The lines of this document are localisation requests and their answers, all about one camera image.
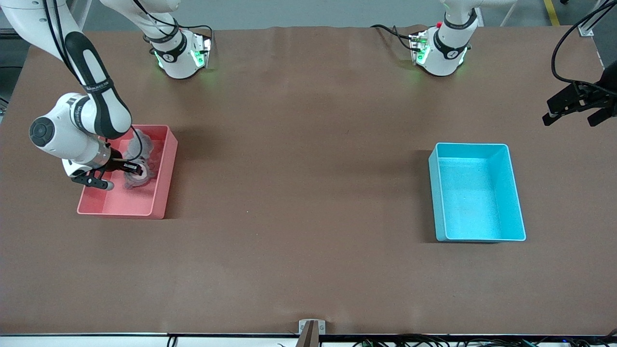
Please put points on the silver camera mount bracket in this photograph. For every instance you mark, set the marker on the silver camera mount bracket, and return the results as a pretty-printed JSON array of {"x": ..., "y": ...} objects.
[{"x": 302, "y": 326}]

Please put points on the brown table mat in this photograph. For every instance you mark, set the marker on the brown table mat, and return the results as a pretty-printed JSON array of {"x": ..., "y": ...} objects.
[{"x": 308, "y": 270}]

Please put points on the pink plastic box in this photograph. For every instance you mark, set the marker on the pink plastic box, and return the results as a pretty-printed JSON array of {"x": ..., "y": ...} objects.
[{"x": 120, "y": 205}]

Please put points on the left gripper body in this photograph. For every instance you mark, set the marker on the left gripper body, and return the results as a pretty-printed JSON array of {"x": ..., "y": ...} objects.
[{"x": 602, "y": 94}]

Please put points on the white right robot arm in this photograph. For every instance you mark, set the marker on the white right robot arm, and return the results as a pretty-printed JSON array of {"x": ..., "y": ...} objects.
[{"x": 91, "y": 82}]

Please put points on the aluminium frame profile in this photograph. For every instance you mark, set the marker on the aluminium frame profile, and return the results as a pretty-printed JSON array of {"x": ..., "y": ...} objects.
[{"x": 585, "y": 30}]

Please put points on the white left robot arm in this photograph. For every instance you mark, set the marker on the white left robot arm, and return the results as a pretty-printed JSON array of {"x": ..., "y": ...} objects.
[{"x": 446, "y": 53}]

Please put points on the grey plush toy white face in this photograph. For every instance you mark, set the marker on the grey plush toy white face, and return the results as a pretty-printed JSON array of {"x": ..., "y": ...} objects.
[{"x": 137, "y": 182}]

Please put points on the blue plastic box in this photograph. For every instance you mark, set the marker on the blue plastic box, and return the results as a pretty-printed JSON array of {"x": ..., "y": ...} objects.
[{"x": 477, "y": 202}]

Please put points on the plain grey plush toy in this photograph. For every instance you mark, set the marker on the plain grey plush toy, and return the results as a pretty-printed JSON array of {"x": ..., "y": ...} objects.
[{"x": 147, "y": 143}]

